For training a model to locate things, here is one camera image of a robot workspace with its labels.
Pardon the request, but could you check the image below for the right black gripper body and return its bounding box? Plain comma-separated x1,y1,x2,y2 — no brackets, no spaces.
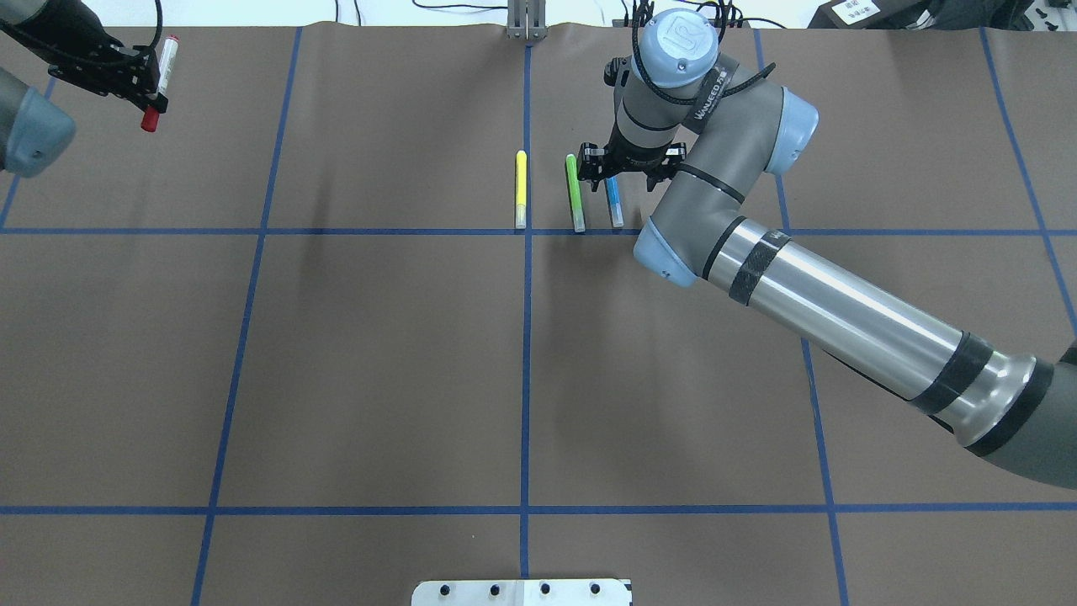
577,141,687,193

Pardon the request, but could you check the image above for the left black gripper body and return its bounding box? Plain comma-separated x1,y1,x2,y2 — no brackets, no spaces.
48,45,169,114

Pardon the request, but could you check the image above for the blue marker pen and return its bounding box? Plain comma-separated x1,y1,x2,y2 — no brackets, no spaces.
603,177,624,229

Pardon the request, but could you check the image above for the red marker pen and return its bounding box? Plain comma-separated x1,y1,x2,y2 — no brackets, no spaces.
140,36,178,133

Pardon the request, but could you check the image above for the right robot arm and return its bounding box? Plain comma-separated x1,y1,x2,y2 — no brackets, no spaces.
568,1,1076,490

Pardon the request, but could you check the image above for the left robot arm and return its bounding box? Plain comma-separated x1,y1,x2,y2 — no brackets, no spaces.
1,1,178,178

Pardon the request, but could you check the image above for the green marker pen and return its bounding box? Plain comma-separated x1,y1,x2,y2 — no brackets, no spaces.
563,153,587,232

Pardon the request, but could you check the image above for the yellow marker pen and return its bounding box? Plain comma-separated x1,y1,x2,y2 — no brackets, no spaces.
514,150,528,230

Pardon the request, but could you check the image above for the black power adapter box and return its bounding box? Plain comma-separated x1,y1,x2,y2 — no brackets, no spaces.
808,1,931,29

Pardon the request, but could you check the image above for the brown paper table mat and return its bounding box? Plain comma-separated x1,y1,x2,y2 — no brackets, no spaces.
3,23,1074,605

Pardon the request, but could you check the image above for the aluminium frame post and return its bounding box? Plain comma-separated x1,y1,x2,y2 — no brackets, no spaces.
507,0,549,42

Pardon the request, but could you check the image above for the white pedestal base plate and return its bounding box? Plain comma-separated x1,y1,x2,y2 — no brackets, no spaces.
411,578,634,605

